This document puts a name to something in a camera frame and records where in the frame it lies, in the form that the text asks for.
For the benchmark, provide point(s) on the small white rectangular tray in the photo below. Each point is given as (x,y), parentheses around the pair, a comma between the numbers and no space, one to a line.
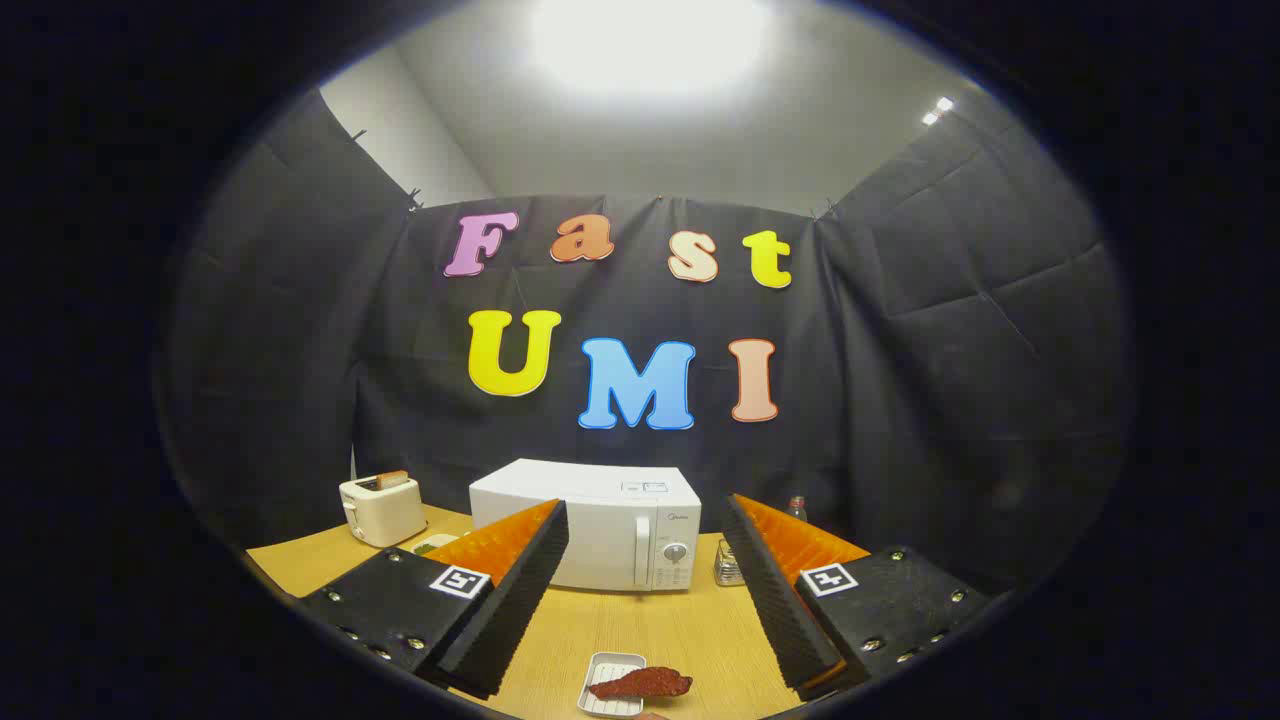
(605,665)

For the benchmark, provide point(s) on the black backdrop cloth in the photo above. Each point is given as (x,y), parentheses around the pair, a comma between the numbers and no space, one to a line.
(900,400)

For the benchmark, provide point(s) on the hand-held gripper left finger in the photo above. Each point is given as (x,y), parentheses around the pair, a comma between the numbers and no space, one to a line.
(520,580)

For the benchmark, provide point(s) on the divided plate with beans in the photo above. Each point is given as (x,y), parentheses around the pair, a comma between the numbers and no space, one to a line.
(432,544)

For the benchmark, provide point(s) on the toast slice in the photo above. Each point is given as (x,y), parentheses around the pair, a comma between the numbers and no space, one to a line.
(392,480)

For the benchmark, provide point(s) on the cream bread toaster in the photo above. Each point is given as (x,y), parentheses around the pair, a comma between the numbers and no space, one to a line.
(385,515)

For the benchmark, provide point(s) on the white toaster oven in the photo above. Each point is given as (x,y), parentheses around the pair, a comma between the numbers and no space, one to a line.
(610,520)

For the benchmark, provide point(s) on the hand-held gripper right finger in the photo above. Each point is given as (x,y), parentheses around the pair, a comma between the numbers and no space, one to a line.
(770,580)

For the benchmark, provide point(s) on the brown meat piece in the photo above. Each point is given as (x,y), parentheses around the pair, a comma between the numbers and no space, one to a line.
(645,683)

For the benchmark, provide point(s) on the bright ceiling lamp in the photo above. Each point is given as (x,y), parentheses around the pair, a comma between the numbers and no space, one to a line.
(650,40)

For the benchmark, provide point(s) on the clear bottle with red label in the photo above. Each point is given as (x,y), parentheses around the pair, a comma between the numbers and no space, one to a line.
(797,512)

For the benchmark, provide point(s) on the small ceiling spotlight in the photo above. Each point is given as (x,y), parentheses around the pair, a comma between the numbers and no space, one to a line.
(938,110)

